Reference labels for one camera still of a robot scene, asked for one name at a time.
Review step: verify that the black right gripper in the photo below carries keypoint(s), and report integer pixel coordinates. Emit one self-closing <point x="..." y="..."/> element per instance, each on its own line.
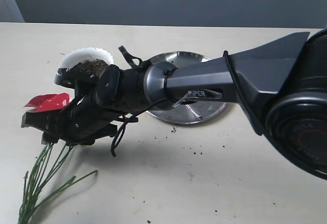
<point x="117" y="93"/>

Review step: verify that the red artificial flower with stems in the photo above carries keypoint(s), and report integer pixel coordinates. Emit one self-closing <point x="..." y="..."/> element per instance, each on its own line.
<point x="36" y="179"/>

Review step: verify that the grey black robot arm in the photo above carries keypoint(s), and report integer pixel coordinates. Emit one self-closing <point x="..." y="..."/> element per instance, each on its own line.
<point x="280" y="86"/>

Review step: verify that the white scalloped flower pot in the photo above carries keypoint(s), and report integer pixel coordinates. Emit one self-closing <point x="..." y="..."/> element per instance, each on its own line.
<point x="86" y="54"/>

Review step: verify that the round stainless steel plate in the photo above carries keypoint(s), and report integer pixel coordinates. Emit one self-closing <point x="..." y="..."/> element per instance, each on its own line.
<point x="191" y="113"/>

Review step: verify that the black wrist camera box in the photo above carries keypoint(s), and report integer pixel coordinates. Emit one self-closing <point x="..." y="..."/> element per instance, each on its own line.
<point x="81" y="79"/>

